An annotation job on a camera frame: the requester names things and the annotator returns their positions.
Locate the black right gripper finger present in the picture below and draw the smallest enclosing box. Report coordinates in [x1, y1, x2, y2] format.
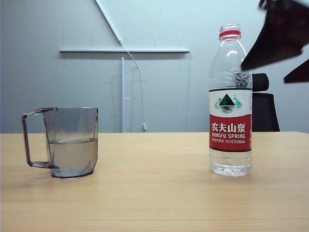
[283, 61, 309, 84]

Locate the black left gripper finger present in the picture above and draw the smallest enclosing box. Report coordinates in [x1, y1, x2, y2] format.
[240, 0, 309, 72]

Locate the clear mineral water bottle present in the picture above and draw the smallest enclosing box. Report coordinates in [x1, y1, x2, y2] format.
[209, 23, 253, 177]

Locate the transparent grey plastic mug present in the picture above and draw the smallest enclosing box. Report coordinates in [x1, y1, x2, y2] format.
[22, 107, 99, 179]

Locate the black mesh office chair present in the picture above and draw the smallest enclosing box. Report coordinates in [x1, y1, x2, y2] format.
[251, 73, 281, 132]

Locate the white cable with connector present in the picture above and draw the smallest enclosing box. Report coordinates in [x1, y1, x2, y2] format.
[121, 41, 147, 132]

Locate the white horizontal wall conduit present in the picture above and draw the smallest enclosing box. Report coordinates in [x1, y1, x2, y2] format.
[59, 48, 191, 54]

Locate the white vertical wall conduit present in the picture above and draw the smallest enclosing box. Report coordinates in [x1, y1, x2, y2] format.
[120, 57, 126, 133]

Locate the white diagonal wall conduit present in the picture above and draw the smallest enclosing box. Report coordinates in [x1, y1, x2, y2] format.
[95, 0, 124, 44]

